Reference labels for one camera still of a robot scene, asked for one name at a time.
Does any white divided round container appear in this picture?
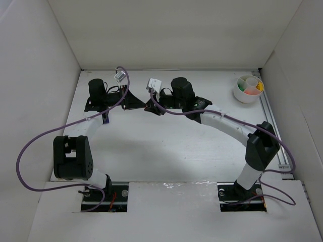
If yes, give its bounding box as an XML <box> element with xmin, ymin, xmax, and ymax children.
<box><xmin>233</xmin><ymin>75</ymin><xmax>264</xmax><ymax>103</ymax></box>

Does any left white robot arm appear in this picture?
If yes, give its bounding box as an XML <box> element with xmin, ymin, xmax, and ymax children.
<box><xmin>53</xmin><ymin>79</ymin><xmax>145</xmax><ymax>195</ymax></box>

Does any purple lego brick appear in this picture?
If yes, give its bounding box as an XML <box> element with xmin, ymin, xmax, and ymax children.
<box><xmin>102</xmin><ymin>113</ymin><xmax>110</xmax><ymax>124</ymax></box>

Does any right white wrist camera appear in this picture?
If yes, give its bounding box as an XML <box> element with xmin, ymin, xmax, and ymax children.
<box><xmin>146</xmin><ymin>78</ymin><xmax>162</xmax><ymax>98</ymax></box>

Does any yellow lego plate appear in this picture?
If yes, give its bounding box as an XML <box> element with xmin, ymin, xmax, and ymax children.
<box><xmin>256</xmin><ymin>82</ymin><xmax>264</xmax><ymax>92</ymax></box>

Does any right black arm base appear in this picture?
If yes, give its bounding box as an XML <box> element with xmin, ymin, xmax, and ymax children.
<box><xmin>217</xmin><ymin>183</ymin><xmax>267</xmax><ymax>212</ymax></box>

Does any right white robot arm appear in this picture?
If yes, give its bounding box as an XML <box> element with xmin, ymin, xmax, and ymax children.
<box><xmin>145</xmin><ymin>77</ymin><xmax>280</xmax><ymax>193</ymax></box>

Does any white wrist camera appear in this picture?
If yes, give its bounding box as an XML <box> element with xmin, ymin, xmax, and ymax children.
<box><xmin>114</xmin><ymin>71</ymin><xmax>126</xmax><ymax>83</ymax></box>
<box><xmin>146</xmin><ymin>78</ymin><xmax>162</xmax><ymax>98</ymax></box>

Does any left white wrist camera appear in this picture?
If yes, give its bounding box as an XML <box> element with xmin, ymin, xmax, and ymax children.
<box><xmin>114</xmin><ymin>71</ymin><xmax>126</xmax><ymax>83</ymax></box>

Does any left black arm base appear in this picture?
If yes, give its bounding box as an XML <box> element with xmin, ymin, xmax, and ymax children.
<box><xmin>79</xmin><ymin>182</ymin><xmax>129</xmax><ymax>213</ymax></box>

